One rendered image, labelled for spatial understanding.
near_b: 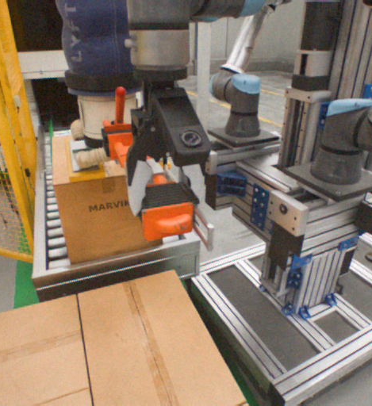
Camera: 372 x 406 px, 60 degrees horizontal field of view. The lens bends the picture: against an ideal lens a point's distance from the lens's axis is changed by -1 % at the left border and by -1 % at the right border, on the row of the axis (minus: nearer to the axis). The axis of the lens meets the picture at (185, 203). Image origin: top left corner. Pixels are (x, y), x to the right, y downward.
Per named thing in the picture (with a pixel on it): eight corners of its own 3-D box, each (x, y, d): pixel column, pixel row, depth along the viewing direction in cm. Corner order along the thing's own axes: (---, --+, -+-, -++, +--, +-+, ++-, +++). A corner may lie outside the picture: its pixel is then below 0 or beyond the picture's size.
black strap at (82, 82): (65, 80, 101) (63, 67, 99) (137, 76, 108) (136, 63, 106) (67, 93, 83) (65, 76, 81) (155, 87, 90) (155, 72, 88)
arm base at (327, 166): (332, 162, 110) (339, 133, 106) (371, 178, 99) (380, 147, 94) (299, 170, 104) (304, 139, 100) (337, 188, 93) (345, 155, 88)
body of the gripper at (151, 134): (177, 141, 53) (177, 62, 47) (195, 160, 46) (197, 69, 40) (131, 146, 51) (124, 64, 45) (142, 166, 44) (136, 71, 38)
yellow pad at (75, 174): (65, 144, 116) (63, 131, 113) (93, 141, 119) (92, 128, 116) (69, 183, 88) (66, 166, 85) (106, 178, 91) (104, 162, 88)
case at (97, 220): (65, 205, 184) (51, 136, 165) (134, 193, 196) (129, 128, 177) (71, 271, 135) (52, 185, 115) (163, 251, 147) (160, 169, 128)
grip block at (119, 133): (102, 148, 83) (100, 125, 80) (140, 144, 86) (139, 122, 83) (107, 160, 76) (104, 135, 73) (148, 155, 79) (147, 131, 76)
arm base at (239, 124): (246, 125, 149) (247, 104, 144) (267, 135, 137) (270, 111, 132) (217, 130, 143) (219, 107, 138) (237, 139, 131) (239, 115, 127)
